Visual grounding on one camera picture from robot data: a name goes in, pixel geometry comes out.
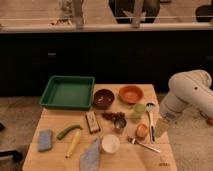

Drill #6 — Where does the blue sponge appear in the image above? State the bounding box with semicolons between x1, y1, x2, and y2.
38;129;52;152

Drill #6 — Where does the grey blue cloth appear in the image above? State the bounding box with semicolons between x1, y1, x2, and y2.
80;138;101;171

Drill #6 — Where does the silver spoon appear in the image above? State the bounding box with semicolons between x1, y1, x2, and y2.
146;102;155;143

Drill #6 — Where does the green cucumber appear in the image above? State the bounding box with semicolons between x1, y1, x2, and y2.
56;124;83;140

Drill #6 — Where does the green plastic tray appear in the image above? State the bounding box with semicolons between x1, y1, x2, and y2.
40;76;95;110

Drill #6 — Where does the silver fork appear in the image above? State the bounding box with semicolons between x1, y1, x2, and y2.
127;136;161;153

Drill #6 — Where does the white cup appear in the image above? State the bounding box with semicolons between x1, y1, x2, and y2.
101;134;120;154

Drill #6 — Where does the dark red bowl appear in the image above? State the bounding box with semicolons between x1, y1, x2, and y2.
93;89;115;109

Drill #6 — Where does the brown chocolate bar box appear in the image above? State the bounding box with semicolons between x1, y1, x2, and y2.
85;111;101;134

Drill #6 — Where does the small metal cup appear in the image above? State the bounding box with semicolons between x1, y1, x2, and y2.
114;118;127;134

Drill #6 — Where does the orange bowl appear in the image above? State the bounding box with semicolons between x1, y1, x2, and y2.
118;85;143;104

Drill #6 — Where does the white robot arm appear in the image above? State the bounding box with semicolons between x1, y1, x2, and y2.
154;70;213;138

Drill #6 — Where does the light green cup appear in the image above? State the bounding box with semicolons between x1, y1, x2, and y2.
132;103;146;119

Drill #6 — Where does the bunch of red grapes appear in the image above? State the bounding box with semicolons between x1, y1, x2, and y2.
102;112;125;121

